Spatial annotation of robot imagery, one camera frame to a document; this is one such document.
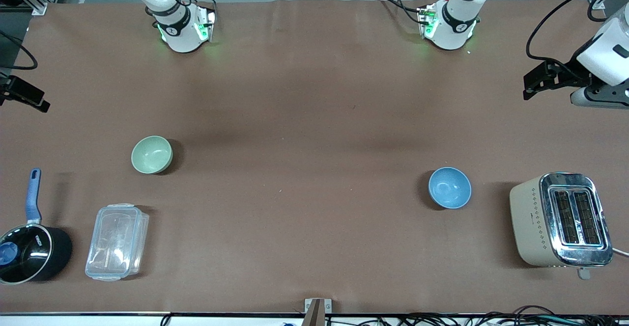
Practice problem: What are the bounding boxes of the black left arm base cable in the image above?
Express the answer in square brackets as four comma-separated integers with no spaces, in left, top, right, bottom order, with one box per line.
[375,0,424,24]

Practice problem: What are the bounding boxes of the beige chrome toaster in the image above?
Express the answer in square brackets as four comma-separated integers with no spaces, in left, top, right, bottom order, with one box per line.
[509,172,615,280]

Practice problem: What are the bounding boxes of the blue bowl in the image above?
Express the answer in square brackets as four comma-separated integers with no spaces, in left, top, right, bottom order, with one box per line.
[428,167,472,209]

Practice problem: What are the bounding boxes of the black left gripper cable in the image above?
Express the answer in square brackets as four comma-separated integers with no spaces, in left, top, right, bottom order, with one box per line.
[525,0,629,65]

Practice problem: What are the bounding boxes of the green bowl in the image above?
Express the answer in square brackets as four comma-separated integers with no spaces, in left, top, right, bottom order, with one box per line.
[131,136,173,175]

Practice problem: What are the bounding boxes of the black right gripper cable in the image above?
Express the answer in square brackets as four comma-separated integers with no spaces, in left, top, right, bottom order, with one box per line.
[0,30,39,70]

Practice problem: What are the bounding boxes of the clear plastic lidded container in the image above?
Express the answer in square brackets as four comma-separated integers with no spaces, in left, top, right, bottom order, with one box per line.
[85,203,150,282]

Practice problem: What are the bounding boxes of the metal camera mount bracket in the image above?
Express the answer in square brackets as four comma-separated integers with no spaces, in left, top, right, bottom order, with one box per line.
[304,298,333,326]

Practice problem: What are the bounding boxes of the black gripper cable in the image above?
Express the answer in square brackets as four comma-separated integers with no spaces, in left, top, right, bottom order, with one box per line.
[525,0,629,65]
[0,30,39,70]

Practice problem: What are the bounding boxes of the black pot with blue handle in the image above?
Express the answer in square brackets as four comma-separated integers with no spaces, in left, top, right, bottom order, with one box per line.
[0,168,73,286]

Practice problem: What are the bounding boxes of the brown table cover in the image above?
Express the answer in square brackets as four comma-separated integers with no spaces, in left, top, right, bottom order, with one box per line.
[0,0,629,315]

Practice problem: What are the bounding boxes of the black cable bundle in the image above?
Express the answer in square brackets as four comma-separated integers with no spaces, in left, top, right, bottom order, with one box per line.
[393,305,629,326]

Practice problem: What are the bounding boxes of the glass lid with blue knob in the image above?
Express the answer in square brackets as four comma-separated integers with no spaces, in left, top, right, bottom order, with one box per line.
[0,225,53,284]

